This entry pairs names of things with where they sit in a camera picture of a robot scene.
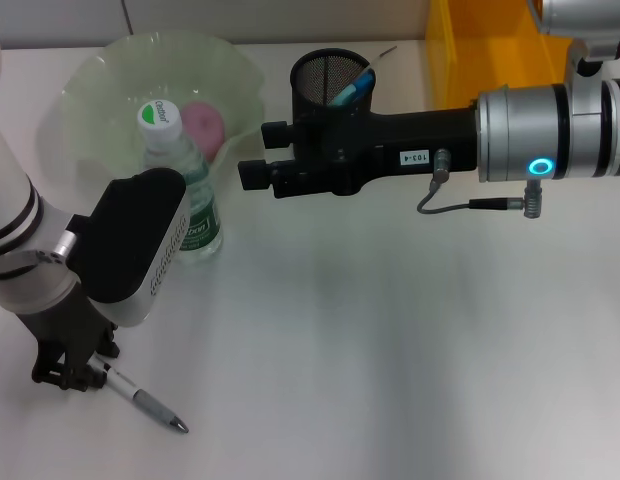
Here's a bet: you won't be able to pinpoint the clear green-label water bottle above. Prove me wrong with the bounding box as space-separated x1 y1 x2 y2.
137 98 224 269

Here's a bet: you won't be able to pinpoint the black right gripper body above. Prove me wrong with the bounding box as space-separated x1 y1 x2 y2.
269 103 480 200

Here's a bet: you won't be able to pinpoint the right gripper cable with plug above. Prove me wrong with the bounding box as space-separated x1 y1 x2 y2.
417 147 544 220

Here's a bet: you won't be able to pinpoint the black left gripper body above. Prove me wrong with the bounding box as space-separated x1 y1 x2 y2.
17 283 119 354

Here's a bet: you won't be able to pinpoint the pink toy peach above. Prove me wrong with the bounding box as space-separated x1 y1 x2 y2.
182 101 226 164

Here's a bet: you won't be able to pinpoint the green glass fruit plate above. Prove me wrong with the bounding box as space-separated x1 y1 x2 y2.
62 30 267 181

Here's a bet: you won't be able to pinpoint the yellow plastic bin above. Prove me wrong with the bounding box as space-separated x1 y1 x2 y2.
424 0 576 109

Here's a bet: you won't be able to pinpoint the silver ballpoint pen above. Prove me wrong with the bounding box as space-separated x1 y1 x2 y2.
92 357 190 435

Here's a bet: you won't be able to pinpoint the blue sheathed scissors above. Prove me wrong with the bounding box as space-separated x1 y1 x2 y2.
332 69 376 107

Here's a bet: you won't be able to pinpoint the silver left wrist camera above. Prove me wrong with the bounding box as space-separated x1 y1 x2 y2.
69 167 192 329

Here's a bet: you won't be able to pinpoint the black mesh pen holder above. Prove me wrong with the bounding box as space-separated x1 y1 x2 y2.
289 48 377 126

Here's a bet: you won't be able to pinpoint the clear plastic ruler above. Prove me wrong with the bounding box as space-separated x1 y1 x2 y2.
363 45 399 77

